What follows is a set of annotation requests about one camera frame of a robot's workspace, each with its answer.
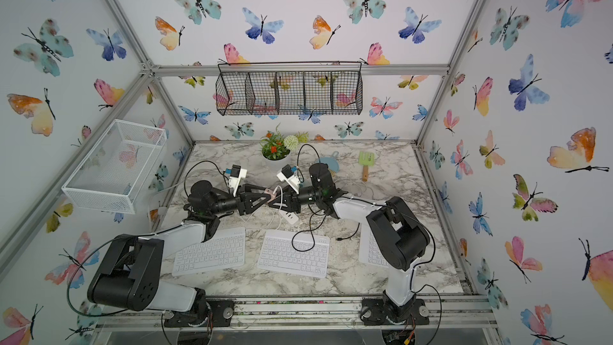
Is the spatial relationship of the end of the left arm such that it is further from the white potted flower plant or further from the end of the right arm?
the white potted flower plant

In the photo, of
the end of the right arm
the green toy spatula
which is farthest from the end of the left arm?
the green toy spatula

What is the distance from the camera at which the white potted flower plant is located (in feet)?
3.27

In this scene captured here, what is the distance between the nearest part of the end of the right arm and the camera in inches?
27.8

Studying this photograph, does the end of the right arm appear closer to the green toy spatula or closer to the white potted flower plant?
the white potted flower plant

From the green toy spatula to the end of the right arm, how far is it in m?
0.37

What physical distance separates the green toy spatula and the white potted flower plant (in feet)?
1.07

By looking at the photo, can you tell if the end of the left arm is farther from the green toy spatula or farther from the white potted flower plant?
the green toy spatula

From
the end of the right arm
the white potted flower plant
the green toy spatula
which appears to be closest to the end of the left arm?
the end of the right arm

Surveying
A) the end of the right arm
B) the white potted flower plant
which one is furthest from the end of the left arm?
the white potted flower plant

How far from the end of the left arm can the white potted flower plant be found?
27 centimetres

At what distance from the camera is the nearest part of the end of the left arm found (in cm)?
67

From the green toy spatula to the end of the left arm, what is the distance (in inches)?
19.6

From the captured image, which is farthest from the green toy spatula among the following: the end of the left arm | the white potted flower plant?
the end of the left arm

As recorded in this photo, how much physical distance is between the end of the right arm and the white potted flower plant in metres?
0.26
